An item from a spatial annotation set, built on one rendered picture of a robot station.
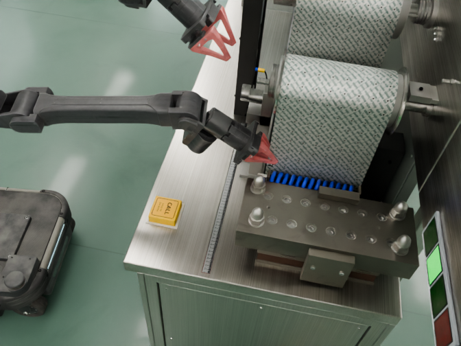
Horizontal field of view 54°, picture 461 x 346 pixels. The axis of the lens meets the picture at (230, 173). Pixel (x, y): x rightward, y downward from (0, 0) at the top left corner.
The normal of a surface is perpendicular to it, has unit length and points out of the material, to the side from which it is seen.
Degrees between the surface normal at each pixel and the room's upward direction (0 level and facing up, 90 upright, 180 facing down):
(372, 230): 0
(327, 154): 90
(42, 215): 0
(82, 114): 95
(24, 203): 0
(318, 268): 90
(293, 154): 90
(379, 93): 46
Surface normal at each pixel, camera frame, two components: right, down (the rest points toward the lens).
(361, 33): -0.18, 0.75
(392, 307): 0.06, -0.67
